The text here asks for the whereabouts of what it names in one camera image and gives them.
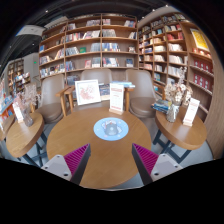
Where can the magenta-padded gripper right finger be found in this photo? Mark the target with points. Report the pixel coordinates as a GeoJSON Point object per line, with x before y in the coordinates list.
{"type": "Point", "coordinates": [146, 159]}

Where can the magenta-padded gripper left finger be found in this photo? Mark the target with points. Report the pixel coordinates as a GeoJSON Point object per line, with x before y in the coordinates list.
{"type": "Point", "coordinates": [76, 159]}

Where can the grey computer mouse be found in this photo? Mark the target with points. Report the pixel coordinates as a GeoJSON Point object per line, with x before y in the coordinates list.
{"type": "Point", "coordinates": [110, 129]}

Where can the round light blue mouse pad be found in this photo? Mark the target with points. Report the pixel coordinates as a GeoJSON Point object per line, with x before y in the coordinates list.
{"type": "Point", "coordinates": [99, 130]}

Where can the oval wooden side table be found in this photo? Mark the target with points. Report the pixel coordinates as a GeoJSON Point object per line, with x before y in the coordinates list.
{"type": "Point", "coordinates": [23, 136]}
{"type": "Point", "coordinates": [180, 133]}

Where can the glass vase with dried flowers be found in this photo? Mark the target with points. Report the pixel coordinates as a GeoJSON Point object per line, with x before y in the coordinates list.
{"type": "Point", "coordinates": [172, 115]}

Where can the beige padded wooden armchair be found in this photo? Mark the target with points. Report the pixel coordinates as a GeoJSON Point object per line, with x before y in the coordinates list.
{"type": "Point", "coordinates": [50, 111]}
{"type": "Point", "coordinates": [141, 106]}
{"type": "Point", "coordinates": [96, 75]}

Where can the stack of books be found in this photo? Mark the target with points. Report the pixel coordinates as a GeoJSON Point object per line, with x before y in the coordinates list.
{"type": "Point", "coordinates": [161, 106]}

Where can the small white table sign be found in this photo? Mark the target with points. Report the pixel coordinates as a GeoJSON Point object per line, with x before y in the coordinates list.
{"type": "Point", "coordinates": [191, 111]}
{"type": "Point", "coordinates": [17, 112]}

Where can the white framed flower picture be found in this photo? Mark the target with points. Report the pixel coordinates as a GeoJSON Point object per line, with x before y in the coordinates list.
{"type": "Point", "coordinates": [87, 92]}

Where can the white sign on wooden base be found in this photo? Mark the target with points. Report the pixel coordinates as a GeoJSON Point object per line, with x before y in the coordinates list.
{"type": "Point", "coordinates": [116, 97]}

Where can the dark standing book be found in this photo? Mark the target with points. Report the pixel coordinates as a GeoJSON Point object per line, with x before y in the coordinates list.
{"type": "Point", "coordinates": [104, 90]}

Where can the light blue flat book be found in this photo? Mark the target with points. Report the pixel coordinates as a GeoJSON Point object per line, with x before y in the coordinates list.
{"type": "Point", "coordinates": [128, 84]}

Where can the distant wooden bookshelf unit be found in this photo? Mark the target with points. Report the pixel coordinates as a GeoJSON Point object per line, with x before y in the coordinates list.
{"type": "Point", "coordinates": [16, 70]}

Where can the tall wooden bookshelf unit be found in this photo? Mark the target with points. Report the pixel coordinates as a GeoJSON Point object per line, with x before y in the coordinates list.
{"type": "Point", "coordinates": [166, 46]}

